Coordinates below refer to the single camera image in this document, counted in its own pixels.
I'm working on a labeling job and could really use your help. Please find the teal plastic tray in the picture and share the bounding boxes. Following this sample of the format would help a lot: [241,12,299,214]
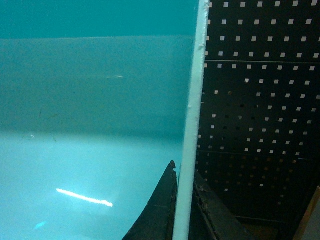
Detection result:
[0,0,210,240]

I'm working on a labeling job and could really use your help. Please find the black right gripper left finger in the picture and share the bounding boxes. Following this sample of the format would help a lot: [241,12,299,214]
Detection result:
[123,160,177,240]

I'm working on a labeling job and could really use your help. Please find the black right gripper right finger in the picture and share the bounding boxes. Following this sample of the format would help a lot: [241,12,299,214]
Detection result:
[188,171,255,240]

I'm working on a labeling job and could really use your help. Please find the black perforated metal panel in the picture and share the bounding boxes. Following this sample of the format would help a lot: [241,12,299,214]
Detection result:
[196,0,320,222]

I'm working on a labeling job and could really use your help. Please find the wooden board corner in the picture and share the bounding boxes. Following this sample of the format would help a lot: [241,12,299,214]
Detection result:
[293,185,320,240]

